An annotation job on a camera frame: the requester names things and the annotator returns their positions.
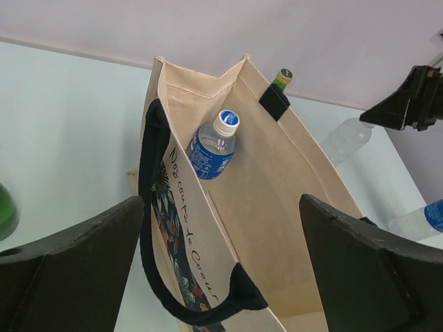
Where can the beige canvas tote bag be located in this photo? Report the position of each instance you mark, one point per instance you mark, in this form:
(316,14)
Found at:
(230,254)

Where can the blue label bottle right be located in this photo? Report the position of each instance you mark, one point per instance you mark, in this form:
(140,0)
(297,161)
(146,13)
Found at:
(419,224)

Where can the blue label water bottle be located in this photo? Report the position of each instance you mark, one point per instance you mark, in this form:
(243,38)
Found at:
(213,145)

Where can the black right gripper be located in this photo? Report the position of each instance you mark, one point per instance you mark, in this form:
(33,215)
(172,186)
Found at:
(417,103)

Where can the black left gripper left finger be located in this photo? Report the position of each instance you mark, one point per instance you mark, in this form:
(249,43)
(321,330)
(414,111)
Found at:
(73,280)

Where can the green bottle far left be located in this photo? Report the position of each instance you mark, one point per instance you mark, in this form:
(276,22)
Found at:
(9,215)

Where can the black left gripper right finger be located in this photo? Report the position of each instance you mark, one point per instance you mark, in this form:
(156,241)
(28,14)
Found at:
(368,278)

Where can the green Perrier bottle back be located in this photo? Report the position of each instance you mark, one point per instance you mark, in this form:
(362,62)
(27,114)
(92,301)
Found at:
(283,79)

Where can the clear unlabelled plastic water bottle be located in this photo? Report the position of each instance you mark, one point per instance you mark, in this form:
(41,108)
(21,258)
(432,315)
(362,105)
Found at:
(351,135)

